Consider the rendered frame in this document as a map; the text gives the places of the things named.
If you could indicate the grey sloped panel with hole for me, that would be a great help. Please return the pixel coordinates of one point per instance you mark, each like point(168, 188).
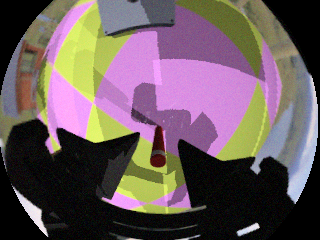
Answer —
point(118, 16)

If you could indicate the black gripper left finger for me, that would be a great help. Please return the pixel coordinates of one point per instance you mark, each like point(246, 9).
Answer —
point(106, 160)

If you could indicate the red peg with white band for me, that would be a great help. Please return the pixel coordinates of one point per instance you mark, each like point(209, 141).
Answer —
point(157, 158)

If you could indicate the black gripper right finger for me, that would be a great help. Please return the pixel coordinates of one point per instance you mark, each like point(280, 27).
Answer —
point(204, 174)

